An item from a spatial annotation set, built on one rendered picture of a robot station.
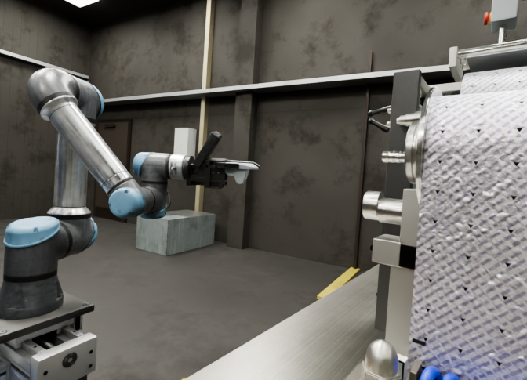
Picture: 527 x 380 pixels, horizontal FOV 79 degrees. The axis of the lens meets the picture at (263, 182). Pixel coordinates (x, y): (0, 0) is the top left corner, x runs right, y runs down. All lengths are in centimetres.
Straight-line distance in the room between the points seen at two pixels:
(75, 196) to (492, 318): 102
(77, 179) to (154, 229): 369
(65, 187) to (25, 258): 23
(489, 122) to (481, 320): 18
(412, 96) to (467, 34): 396
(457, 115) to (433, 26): 439
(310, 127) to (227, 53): 203
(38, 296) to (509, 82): 108
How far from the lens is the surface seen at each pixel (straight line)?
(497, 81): 62
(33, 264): 100
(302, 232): 476
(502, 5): 103
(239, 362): 60
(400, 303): 47
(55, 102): 97
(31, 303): 102
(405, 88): 73
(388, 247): 45
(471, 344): 38
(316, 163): 464
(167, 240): 459
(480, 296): 36
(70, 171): 109
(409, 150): 39
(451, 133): 36
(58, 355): 95
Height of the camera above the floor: 121
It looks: 2 degrees down
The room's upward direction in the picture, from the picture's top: 4 degrees clockwise
